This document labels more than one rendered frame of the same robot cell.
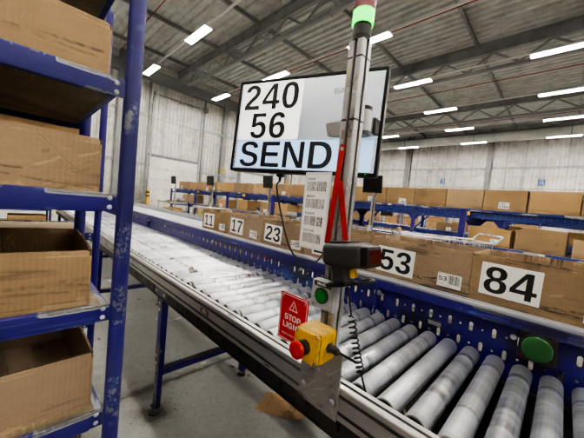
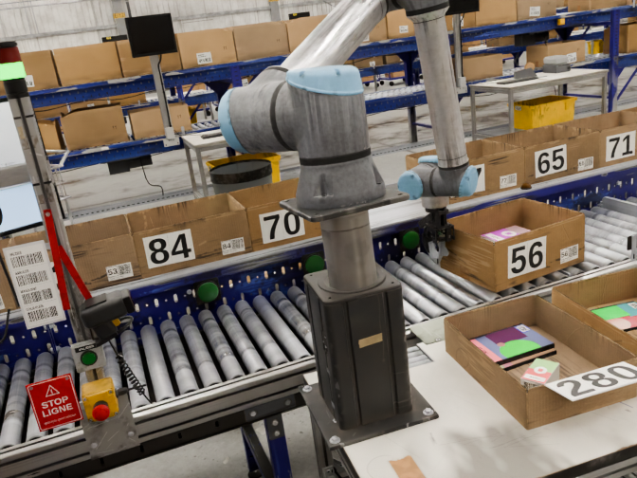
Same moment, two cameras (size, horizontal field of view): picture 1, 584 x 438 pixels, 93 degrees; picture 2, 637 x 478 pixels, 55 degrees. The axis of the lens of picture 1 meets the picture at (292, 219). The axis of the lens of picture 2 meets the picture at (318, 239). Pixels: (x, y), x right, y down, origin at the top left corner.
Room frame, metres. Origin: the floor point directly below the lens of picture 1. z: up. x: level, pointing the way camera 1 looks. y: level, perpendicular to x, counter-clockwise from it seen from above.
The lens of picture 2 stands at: (-0.46, 0.81, 1.61)
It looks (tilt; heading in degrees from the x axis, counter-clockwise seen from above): 19 degrees down; 297
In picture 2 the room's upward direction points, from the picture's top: 8 degrees counter-clockwise
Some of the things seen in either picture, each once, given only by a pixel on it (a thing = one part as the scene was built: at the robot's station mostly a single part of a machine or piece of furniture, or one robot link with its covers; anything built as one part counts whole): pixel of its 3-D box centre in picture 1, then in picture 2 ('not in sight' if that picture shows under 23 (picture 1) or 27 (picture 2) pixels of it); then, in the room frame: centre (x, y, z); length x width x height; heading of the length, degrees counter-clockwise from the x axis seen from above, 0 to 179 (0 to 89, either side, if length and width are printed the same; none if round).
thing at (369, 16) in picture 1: (363, 12); (9, 63); (0.68, -0.12, 1.62); 0.05 x 0.05 x 0.06
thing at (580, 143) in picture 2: not in sight; (539, 154); (-0.15, -2.01, 0.96); 0.39 x 0.29 x 0.17; 46
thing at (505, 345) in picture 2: not in sight; (506, 344); (-0.21, -0.65, 0.78); 0.19 x 0.14 x 0.02; 44
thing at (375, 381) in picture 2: not in sight; (357, 342); (0.07, -0.34, 0.91); 0.26 x 0.26 x 0.33; 42
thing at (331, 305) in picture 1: (324, 295); (88, 355); (0.65, -0.10, 0.95); 0.07 x 0.03 x 0.07; 46
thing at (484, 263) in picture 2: not in sight; (510, 241); (-0.13, -1.25, 0.83); 0.39 x 0.29 x 0.17; 51
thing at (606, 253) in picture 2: not in sight; (573, 244); (-0.32, -1.53, 0.72); 0.52 x 0.05 x 0.05; 136
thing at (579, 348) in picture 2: not in sight; (532, 353); (-0.29, -0.57, 0.80); 0.38 x 0.28 x 0.10; 131
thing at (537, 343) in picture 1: (536, 349); (208, 292); (0.78, -0.74, 0.81); 0.07 x 0.01 x 0.07; 46
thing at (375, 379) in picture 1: (401, 359); (134, 369); (0.81, -0.37, 0.72); 0.52 x 0.05 x 0.05; 136
